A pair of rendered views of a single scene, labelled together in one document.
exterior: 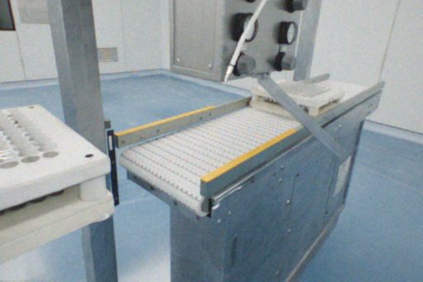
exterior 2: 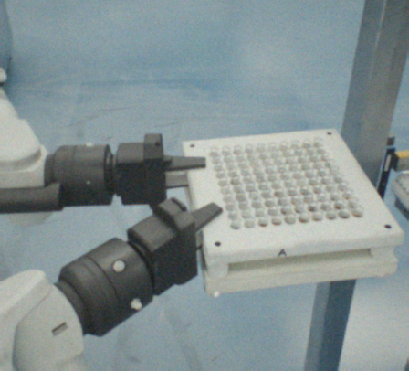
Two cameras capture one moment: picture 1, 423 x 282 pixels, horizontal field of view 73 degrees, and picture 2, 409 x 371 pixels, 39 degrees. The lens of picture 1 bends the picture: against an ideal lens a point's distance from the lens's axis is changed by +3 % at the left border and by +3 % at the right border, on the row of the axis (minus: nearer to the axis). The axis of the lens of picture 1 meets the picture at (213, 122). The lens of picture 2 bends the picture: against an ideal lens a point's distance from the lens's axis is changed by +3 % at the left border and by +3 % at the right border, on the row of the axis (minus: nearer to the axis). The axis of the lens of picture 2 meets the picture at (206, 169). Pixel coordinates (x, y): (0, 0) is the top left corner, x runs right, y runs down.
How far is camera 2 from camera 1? 46 cm
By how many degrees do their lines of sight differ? 36
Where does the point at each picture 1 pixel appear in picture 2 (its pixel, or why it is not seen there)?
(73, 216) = (365, 268)
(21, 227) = (332, 264)
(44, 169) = (355, 231)
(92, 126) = (372, 142)
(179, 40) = not seen: outside the picture
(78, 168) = (379, 238)
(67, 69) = (366, 79)
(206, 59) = not seen: outside the picture
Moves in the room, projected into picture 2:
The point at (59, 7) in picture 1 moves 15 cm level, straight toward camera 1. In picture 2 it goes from (381, 15) to (391, 60)
